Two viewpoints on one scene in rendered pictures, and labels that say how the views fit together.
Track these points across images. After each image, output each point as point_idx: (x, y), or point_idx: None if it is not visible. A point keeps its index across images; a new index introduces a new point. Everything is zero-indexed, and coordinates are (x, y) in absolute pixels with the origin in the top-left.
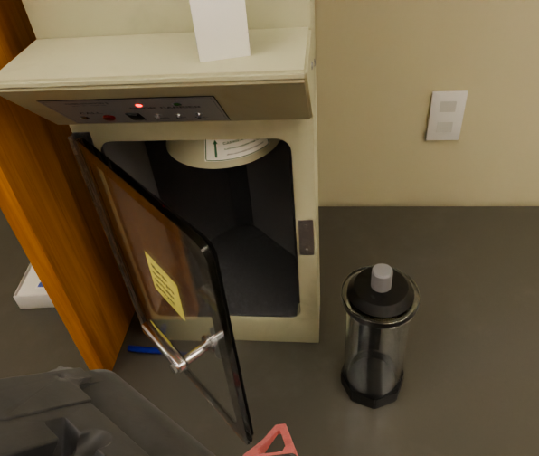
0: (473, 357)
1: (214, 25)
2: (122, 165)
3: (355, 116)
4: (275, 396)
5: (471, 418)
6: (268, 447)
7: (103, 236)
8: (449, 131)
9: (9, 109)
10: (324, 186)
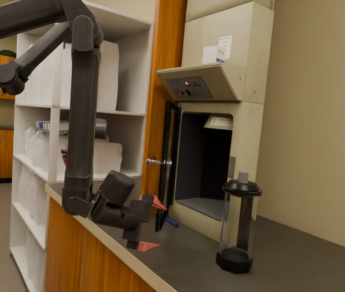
0: (303, 291)
1: (208, 55)
2: (188, 128)
3: (322, 176)
4: (187, 245)
5: None
6: (153, 205)
7: None
8: None
9: (165, 93)
10: (298, 218)
